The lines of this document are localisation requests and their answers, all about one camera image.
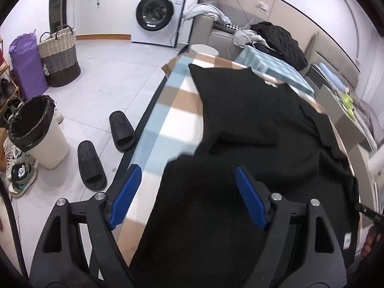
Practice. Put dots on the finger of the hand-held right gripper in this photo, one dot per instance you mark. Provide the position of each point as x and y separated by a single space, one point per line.
370 214

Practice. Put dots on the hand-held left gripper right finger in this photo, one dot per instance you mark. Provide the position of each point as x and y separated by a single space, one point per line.
249 195

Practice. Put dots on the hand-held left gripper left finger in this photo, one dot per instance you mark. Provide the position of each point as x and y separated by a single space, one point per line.
126 192

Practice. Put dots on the black knit sweater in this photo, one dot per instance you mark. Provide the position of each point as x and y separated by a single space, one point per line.
240 120

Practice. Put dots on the person's right hand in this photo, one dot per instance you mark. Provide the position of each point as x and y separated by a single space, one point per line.
368 243

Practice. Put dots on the black slipper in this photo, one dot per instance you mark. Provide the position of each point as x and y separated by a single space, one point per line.
88 162
120 126

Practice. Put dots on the white trash bin black liner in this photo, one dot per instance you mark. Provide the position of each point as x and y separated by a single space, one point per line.
48 147

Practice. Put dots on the grey bedding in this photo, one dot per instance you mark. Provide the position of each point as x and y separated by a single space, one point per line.
370 120

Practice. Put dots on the plaid tablecloth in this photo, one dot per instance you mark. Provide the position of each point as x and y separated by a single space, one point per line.
180 105

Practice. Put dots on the teal white sneaker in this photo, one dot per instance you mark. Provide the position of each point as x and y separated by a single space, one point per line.
22 180

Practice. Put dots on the green toy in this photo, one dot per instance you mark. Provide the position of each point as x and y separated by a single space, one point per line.
347 103

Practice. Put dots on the folded blue plaid cloth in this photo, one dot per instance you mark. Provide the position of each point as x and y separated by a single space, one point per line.
270 66

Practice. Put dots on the woven laundry basket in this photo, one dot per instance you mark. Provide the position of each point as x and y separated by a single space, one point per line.
58 63

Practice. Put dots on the wooden shoe rack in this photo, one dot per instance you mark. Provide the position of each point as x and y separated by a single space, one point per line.
9 96

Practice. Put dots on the white round stool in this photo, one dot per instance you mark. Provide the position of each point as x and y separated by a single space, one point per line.
204 49

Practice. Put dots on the black jacket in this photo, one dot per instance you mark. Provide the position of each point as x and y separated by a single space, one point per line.
279 42

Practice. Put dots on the grey cloth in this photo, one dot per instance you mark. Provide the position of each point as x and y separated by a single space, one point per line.
246 37

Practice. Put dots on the grey sofa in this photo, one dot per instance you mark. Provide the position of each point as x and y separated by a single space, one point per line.
219 39

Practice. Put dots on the white washing machine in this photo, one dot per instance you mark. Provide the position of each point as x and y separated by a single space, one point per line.
162 36

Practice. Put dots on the purple plastic bag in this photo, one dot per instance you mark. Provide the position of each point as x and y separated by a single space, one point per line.
27 66

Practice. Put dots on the checkered pillow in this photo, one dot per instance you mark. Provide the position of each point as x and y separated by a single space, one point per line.
226 25

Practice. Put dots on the white cabinet with counter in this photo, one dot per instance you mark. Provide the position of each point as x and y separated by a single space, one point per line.
105 12

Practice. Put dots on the light blue blanket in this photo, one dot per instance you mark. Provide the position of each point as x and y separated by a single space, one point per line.
204 9

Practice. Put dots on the white wall socket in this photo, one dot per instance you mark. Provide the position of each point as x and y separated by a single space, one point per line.
264 6

